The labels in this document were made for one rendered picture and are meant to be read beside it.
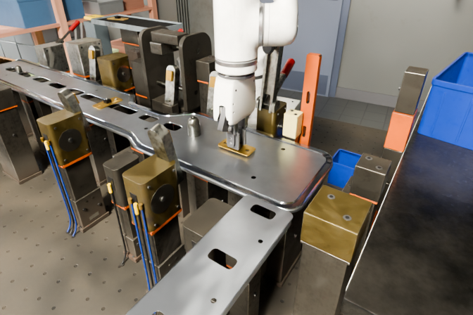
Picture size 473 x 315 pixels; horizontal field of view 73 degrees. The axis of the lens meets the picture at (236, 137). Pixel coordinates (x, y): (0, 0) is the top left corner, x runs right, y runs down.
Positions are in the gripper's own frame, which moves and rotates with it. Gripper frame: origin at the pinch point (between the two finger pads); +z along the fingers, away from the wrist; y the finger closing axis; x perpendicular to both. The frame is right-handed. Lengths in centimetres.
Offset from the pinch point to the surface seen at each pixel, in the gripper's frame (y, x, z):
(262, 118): -13.0, -0.8, 0.7
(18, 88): 8, -83, 3
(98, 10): -153, -270, 13
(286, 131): -10.7, 7.2, 1.2
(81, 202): 20.0, -37.9, 23.2
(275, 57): -15.6, 0.6, -14.7
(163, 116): -2.9, -26.3, 2.9
